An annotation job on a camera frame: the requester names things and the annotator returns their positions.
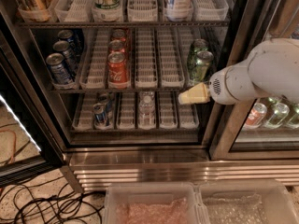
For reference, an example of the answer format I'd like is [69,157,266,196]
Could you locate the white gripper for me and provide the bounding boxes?
[178,62,262,105]

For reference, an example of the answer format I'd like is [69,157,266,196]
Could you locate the red cola can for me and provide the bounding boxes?
[108,40,126,53]
[111,29,127,42]
[107,52,127,83]

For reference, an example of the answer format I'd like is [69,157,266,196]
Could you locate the blue can shelf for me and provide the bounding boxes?
[98,92,113,118]
[93,103,108,127]

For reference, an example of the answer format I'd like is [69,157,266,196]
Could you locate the clear plastic bin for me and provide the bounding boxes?
[200,180,299,224]
[103,182,205,224]

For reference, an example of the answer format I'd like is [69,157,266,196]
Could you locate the middle red cola can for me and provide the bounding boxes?
[108,40,126,53]

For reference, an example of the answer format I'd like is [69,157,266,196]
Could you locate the rear blue soda can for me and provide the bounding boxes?
[58,29,83,54]

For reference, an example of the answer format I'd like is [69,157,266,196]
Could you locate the middle blue soda can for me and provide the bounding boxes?
[53,40,78,75]

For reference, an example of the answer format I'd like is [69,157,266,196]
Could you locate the green soda can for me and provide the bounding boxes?
[190,50,214,82]
[187,38,208,72]

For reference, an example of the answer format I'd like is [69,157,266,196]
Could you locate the clear bubble wrap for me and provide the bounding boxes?
[204,194,268,224]

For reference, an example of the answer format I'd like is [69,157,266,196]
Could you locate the blue can lower shelf front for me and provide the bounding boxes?
[93,103,108,127]

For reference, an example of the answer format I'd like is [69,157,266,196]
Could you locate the blue can lower shelf rear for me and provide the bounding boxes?
[98,92,113,118]

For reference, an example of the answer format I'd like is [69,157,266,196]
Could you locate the orange cable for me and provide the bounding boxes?
[0,128,17,166]

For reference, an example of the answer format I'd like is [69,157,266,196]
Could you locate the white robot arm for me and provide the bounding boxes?
[178,38,299,105]

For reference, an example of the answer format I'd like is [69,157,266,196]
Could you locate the front blue soda can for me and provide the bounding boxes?
[46,53,74,85]

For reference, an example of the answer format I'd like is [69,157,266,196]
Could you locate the pink bubble wrap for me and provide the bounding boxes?
[115,198,188,224]

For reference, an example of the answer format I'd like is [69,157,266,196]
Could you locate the stainless steel fridge cabinet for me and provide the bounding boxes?
[0,0,299,194]

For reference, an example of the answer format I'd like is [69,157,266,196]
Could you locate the red can behind glass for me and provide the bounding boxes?
[244,103,267,129]

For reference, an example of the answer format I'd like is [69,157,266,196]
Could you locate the right clear plastic bin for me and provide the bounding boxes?
[200,180,299,224]

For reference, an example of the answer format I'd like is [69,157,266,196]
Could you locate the open fridge door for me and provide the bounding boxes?
[0,16,63,188]

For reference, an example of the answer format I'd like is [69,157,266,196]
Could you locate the rear red cola can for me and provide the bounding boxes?
[111,29,127,42]

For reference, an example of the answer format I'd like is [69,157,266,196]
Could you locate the clear water bottle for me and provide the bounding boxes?
[138,91,155,129]

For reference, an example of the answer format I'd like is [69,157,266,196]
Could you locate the black cables on floor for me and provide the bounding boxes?
[0,175,104,224]

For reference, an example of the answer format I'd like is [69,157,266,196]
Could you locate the left clear plastic bin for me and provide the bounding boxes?
[103,182,205,224]

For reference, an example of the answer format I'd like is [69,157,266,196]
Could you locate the closed glass fridge door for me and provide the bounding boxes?
[209,0,299,161]

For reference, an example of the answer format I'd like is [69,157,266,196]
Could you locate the blue soda can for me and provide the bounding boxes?
[58,29,83,54]
[46,53,74,85]
[53,40,78,75]

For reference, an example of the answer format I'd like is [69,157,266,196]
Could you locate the front red cola can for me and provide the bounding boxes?
[107,52,127,83]

